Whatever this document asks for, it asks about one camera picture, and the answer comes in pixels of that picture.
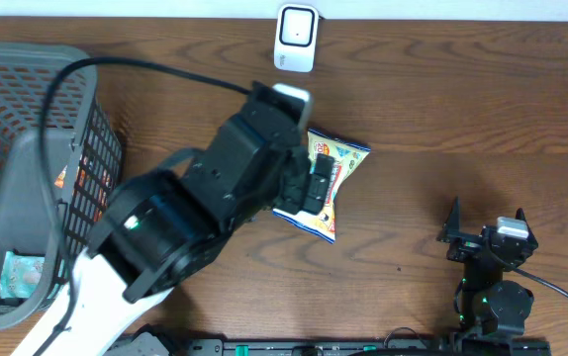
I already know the yellow wet wipes pack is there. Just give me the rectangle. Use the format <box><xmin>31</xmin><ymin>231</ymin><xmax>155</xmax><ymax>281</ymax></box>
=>
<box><xmin>273</xmin><ymin>129</ymin><xmax>371</xmax><ymax>244</ymax></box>

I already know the pale green tissue pack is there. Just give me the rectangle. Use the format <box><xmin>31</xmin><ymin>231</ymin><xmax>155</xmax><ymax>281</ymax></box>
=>
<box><xmin>0</xmin><ymin>251</ymin><xmax>45</xmax><ymax>299</ymax></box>

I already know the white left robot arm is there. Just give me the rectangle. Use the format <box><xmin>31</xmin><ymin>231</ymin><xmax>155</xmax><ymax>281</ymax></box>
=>
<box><xmin>16</xmin><ymin>83</ymin><xmax>332</xmax><ymax>355</ymax></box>

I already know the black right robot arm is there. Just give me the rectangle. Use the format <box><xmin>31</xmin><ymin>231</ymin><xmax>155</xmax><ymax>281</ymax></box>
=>
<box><xmin>436</xmin><ymin>199</ymin><xmax>538</xmax><ymax>339</ymax></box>

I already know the white barcode scanner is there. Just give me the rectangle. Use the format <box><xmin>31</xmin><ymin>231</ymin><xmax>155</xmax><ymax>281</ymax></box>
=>
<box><xmin>273</xmin><ymin>4</ymin><xmax>320</xmax><ymax>73</ymax></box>

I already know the grey plastic shopping basket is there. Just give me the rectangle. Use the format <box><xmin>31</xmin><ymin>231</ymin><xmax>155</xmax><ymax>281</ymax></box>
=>
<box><xmin>0</xmin><ymin>43</ymin><xmax>122</xmax><ymax>329</ymax></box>

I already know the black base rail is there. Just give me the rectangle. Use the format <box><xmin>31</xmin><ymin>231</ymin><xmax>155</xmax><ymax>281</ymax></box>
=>
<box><xmin>106</xmin><ymin>329</ymin><xmax>552</xmax><ymax>356</ymax></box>

